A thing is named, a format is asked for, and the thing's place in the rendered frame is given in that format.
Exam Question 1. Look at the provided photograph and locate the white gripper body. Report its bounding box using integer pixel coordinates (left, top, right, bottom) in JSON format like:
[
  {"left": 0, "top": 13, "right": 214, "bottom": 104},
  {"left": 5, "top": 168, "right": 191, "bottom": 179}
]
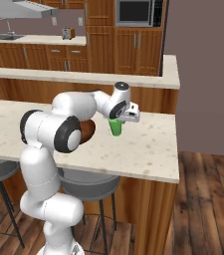
[{"left": 118, "top": 102, "right": 141, "bottom": 124}]

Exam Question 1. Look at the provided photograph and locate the green cup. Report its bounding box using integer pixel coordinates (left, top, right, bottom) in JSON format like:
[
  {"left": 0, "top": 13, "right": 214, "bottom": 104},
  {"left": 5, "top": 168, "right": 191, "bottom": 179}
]
[{"left": 108, "top": 119, "right": 123, "bottom": 137}]

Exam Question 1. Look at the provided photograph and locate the wooden dining island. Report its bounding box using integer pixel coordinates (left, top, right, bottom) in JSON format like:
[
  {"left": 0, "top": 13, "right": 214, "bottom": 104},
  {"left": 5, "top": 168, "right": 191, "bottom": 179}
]
[{"left": 0, "top": 54, "right": 181, "bottom": 255}]

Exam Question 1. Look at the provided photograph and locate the brown bowl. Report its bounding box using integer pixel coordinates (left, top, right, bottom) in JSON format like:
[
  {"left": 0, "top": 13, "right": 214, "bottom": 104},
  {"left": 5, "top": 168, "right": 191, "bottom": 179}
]
[{"left": 79, "top": 120, "right": 97, "bottom": 145}]

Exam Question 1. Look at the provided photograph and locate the tall wooden cupboard unit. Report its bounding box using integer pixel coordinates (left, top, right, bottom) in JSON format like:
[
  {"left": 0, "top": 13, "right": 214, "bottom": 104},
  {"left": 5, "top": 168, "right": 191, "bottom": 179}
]
[{"left": 84, "top": 0, "right": 168, "bottom": 78}]

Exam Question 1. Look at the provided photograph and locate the steel microwave oven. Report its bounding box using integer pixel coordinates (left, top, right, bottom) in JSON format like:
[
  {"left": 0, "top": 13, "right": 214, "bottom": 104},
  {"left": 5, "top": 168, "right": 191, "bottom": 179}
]
[{"left": 114, "top": 0, "right": 164, "bottom": 29}]

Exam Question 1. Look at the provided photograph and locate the steel toaster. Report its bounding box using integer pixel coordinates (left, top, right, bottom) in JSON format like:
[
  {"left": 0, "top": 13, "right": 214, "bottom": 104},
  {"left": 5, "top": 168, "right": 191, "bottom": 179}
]
[{"left": 61, "top": 27, "right": 76, "bottom": 41}]

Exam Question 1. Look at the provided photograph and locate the wooden base cupboard run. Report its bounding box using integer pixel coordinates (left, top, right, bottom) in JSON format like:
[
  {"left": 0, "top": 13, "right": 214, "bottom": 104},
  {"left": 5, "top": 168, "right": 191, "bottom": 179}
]
[{"left": 0, "top": 34, "right": 89, "bottom": 73}]

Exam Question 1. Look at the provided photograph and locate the steel sink with tap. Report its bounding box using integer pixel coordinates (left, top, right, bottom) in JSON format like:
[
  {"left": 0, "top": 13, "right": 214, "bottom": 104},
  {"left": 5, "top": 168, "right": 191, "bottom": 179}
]
[{"left": 0, "top": 17, "right": 26, "bottom": 42}]

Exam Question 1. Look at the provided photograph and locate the steel extractor hood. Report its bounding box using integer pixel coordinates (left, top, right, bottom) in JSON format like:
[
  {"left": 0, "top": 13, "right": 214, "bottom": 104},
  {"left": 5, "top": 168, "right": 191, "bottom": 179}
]
[{"left": 0, "top": 0, "right": 60, "bottom": 20}]

